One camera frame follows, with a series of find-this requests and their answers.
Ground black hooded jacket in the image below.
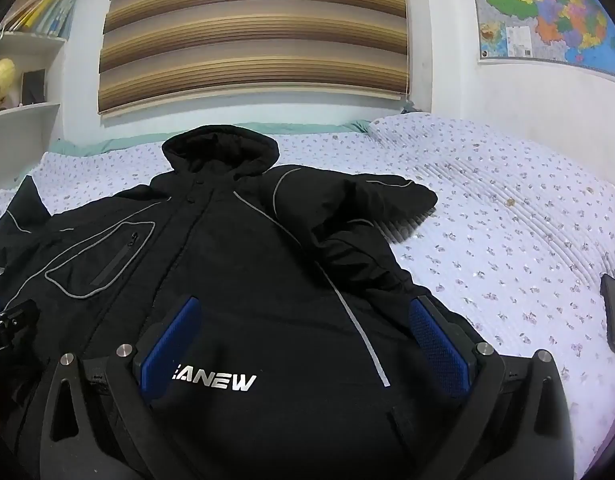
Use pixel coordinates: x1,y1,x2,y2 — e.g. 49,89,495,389
0,127,493,480

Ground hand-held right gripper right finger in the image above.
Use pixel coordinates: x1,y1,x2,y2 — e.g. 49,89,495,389
407,296,577,463

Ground yellow globe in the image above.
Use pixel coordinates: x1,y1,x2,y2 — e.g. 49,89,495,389
0,58,16,112

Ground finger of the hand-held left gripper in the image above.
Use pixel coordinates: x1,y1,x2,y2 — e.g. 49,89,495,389
0,296,41,335

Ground striped brown window blind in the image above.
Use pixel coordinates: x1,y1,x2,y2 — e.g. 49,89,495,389
98,0,409,116

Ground white bookshelf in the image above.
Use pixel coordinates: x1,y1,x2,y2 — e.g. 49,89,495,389
0,0,91,195

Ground dark picture frame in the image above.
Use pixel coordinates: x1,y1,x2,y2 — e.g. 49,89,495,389
20,69,48,106

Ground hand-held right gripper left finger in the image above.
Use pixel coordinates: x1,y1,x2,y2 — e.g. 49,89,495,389
39,295,203,463

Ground floral quilted bedspread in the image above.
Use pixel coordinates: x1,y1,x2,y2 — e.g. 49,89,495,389
0,112,615,467

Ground colourful wall map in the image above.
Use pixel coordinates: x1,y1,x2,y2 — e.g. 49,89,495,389
466,0,615,86

